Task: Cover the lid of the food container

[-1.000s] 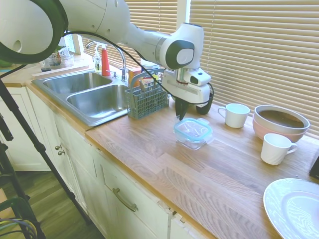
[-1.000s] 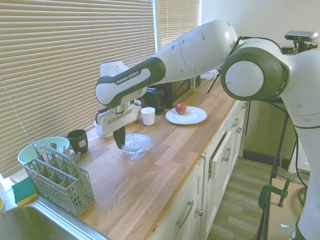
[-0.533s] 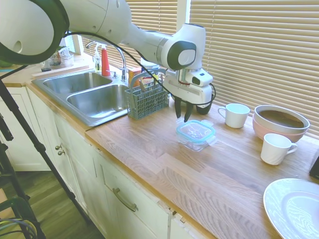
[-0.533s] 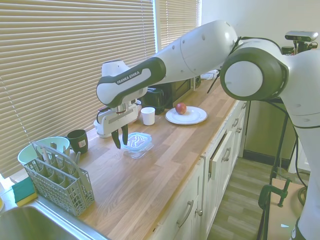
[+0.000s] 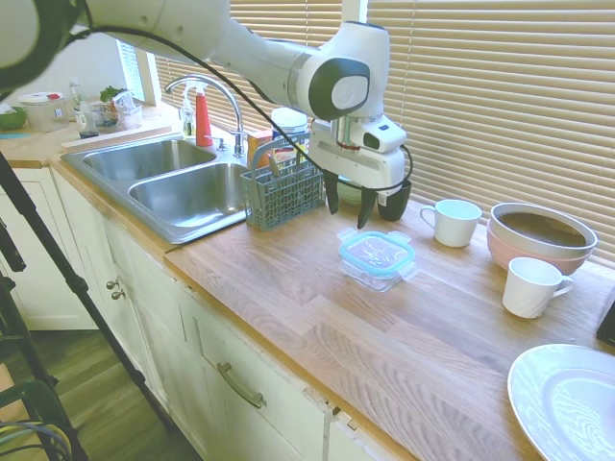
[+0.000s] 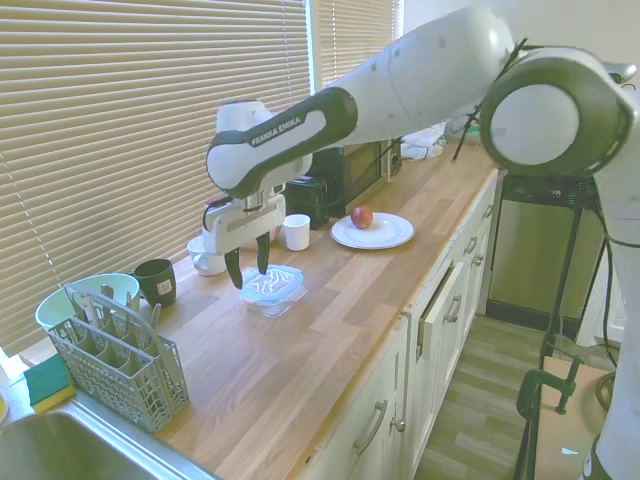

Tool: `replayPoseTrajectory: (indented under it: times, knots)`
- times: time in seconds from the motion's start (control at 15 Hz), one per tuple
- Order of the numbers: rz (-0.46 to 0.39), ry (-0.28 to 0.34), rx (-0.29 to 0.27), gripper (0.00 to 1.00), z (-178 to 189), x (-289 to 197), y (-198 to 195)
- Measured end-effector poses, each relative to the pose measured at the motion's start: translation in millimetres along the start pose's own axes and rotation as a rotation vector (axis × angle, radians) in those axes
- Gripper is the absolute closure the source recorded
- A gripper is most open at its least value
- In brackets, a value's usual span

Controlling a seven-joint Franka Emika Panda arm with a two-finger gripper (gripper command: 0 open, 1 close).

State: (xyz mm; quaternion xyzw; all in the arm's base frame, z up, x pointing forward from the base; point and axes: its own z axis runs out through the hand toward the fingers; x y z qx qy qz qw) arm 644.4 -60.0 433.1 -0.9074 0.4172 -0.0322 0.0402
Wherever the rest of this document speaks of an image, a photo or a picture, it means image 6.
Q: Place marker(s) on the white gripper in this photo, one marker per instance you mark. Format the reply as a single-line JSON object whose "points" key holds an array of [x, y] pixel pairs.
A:
{"points": [[240, 227]]}

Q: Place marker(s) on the clear lid with teal seal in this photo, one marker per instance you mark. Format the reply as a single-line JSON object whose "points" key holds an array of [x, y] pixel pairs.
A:
{"points": [[282, 285]]}

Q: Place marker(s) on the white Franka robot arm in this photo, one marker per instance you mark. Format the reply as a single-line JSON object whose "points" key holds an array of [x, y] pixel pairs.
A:
{"points": [[425, 85]]}

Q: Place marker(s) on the clear glass food container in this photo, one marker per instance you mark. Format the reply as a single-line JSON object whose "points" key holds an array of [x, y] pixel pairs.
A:
{"points": [[275, 311]]}

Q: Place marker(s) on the white plain cup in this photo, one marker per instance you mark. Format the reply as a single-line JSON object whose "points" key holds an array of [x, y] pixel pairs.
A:
{"points": [[296, 235]]}

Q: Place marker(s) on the black small appliance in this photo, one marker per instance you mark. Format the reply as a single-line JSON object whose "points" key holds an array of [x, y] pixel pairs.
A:
{"points": [[306, 205]]}

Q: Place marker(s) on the black cup with label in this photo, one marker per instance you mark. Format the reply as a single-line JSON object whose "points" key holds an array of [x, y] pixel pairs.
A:
{"points": [[157, 287]]}

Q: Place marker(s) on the red apple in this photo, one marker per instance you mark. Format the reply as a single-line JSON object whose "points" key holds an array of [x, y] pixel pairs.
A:
{"points": [[362, 217]]}

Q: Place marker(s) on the black microwave oven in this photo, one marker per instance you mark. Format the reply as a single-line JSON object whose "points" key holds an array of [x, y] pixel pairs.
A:
{"points": [[350, 175]]}

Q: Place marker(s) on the mint green bowl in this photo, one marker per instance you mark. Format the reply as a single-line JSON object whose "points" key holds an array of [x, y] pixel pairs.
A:
{"points": [[115, 286]]}

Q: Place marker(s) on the white dinner plate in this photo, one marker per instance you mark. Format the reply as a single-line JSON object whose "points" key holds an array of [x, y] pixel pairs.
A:
{"points": [[385, 235]]}

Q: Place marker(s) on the grey plastic cutlery basket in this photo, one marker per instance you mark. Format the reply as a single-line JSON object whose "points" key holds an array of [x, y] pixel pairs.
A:
{"points": [[145, 395]]}

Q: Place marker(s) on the wide beige window blind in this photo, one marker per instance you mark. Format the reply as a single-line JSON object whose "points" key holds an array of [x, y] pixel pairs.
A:
{"points": [[125, 125]]}

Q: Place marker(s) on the white base cabinet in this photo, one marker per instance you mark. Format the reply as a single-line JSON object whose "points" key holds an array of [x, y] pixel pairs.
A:
{"points": [[440, 280]]}

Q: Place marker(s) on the white plastic bag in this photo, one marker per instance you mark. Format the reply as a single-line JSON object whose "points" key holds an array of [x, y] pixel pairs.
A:
{"points": [[422, 142]]}

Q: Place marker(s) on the round metal cabinet knob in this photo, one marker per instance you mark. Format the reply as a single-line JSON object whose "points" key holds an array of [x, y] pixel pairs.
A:
{"points": [[478, 260], [397, 425]]}

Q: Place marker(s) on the green and yellow sponge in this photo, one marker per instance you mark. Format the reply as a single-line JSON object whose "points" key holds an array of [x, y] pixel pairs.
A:
{"points": [[47, 387]]}

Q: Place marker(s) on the narrow beige window blind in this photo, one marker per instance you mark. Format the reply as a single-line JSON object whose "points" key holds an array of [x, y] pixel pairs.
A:
{"points": [[360, 35]]}

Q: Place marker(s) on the stainless steel sink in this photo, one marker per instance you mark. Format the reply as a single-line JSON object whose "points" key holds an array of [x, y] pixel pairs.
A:
{"points": [[75, 450]]}

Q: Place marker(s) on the stainless steel dishwasher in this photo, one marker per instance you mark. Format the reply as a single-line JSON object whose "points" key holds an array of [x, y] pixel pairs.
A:
{"points": [[530, 250]]}

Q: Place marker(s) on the dark green metal clamp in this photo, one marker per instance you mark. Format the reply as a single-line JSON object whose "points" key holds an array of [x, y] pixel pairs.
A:
{"points": [[530, 385]]}

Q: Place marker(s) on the black metal robot stand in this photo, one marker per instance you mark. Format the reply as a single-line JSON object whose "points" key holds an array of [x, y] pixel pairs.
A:
{"points": [[567, 280]]}

